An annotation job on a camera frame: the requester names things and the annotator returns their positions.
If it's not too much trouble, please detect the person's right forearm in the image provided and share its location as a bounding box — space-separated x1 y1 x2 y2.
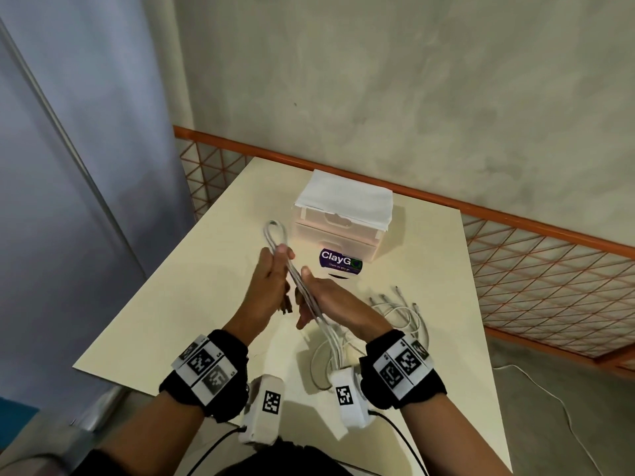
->
396 391 517 476

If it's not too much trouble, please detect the person's left forearm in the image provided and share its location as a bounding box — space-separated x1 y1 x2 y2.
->
99 391 209 476

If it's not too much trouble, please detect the person's right hand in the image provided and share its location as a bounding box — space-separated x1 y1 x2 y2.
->
294 266 408 346

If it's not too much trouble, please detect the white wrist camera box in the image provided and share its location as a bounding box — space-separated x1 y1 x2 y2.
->
329 366 378 431
237 374 284 447

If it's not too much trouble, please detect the person's black shirt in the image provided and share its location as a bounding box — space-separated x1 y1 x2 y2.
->
87 438 348 476

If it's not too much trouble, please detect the person's left hand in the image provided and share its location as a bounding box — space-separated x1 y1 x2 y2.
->
225 244 296 349

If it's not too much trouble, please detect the white folded cloth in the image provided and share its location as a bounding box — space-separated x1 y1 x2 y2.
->
295 168 394 231

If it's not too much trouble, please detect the purple round sticker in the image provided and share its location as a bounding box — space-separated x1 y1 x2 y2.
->
317 247 364 279

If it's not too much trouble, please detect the black camera cable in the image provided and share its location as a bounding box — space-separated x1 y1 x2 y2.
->
369 410 427 476
186 426 247 476

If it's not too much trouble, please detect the thin white floor cable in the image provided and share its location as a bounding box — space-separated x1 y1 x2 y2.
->
491 362 604 476

